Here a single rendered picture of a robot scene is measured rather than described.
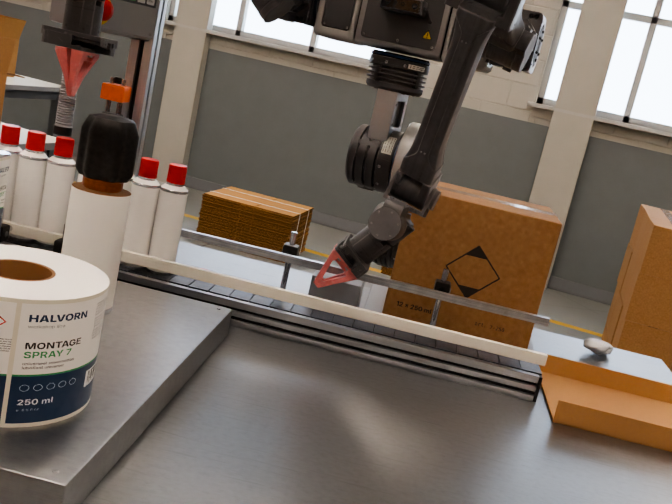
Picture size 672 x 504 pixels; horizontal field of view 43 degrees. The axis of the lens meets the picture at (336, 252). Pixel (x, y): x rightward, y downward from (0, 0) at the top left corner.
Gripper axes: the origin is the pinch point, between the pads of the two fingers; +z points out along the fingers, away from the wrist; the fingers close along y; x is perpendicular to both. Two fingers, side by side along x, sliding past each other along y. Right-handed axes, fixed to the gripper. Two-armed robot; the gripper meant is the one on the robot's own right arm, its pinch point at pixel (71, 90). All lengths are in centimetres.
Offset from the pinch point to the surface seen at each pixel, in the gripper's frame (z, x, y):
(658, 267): 42, 297, 186
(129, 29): -11.6, 26.9, -2.0
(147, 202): 17.8, 17.3, 10.0
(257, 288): 28.2, 15.5, 33.1
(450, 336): 28, 15, 69
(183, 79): 13, 587, -148
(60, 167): 15.4, 18.2, -7.3
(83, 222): 17.4, -12.5, 10.0
